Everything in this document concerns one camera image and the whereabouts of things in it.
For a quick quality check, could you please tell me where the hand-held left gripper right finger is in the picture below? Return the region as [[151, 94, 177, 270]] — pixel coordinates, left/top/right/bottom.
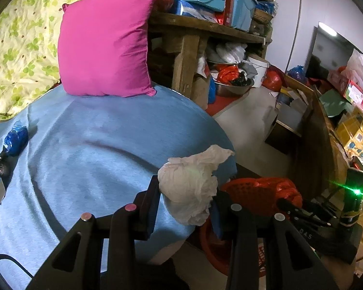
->
[[210, 191, 339, 290]]

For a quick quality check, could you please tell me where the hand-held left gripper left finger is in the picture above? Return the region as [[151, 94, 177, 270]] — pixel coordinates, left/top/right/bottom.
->
[[27, 175, 162, 290]]

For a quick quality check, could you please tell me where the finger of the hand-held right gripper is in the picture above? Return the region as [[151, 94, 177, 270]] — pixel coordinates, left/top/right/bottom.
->
[[277, 199, 336, 226]]

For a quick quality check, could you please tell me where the red plastic basket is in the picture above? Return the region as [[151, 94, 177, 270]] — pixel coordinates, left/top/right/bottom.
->
[[200, 178, 303, 278]]

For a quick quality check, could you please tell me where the white tissue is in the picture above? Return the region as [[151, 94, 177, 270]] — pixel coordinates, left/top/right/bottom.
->
[[157, 145, 235, 226]]

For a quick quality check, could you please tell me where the wooden desk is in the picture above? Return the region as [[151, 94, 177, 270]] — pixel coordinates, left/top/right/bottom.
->
[[278, 75, 363, 218]]

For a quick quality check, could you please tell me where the light blue bed sheet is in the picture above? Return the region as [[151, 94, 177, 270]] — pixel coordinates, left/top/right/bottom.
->
[[0, 85, 238, 290]]

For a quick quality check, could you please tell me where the pile of yellow boxes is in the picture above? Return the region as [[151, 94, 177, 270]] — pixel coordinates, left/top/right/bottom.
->
[[336, 109, 363, 170]]

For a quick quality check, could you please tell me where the green paper sheet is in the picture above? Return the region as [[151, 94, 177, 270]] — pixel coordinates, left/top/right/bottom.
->
[[319, 89, 353, 118]]

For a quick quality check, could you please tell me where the red floor mat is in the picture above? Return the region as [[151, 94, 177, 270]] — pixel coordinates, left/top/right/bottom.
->
[[206, 92, 249, 117]]

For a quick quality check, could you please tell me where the brown cardboard box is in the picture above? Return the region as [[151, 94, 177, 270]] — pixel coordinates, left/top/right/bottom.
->
[[194, 75, 212, 109]]

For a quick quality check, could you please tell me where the red flat box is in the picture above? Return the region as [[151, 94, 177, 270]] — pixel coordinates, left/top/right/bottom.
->
[[342, 80, 363, 112]]

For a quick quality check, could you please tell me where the steel basin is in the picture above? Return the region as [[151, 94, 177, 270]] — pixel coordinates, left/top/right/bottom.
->
[[213, 77, 255, 95]]

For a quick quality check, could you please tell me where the white plastic bucket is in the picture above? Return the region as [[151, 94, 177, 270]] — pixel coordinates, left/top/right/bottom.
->
[[246, 55, 270, 87]]

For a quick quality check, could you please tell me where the crumpled blue plastic bag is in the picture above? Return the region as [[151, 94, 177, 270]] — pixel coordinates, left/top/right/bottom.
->
[[4, 121, 29, 157]]

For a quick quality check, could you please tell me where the clear plastic bag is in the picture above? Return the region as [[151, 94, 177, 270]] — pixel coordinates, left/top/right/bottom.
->
[[342, 48, 363, 88]]

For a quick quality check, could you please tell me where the black monitor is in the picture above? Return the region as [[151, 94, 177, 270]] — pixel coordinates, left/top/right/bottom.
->
[[304, 27, 363, 82]]

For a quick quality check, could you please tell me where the wooden shelf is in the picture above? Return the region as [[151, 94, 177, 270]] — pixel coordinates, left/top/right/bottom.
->
[[147, 10, 273, 109]]

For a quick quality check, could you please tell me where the white plastic bag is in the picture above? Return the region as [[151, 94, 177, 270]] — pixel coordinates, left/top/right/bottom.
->
[[215, 42, 249, 64]]

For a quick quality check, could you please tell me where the pink pillow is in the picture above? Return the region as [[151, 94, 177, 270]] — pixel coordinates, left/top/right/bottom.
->
[[57, 0, 165, 98]]

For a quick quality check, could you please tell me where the woven basket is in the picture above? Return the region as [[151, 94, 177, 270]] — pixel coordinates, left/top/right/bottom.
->
[[252, 8, 274, 25]]

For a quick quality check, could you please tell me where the light blue storage bin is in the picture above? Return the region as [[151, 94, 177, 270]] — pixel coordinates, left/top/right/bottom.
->
[[230, 0, 258, 32]]

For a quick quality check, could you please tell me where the blue and white pack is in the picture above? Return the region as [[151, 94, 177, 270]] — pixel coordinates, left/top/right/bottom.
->
[[169, 0, 218, 22]]

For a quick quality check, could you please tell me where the clover print quilt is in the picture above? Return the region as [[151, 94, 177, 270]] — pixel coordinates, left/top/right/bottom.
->
[[0, 0, 140, 124]]

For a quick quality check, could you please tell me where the red printed box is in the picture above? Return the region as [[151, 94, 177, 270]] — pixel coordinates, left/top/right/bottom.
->
[[206, 0, 236, 26]]

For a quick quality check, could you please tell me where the black cable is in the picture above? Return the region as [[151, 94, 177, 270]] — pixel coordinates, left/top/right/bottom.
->
[[0, 254, 35, 278]]

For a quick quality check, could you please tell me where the white wall cable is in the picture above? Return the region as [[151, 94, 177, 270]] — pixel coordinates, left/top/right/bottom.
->
[[286, 0, 303, 70]]

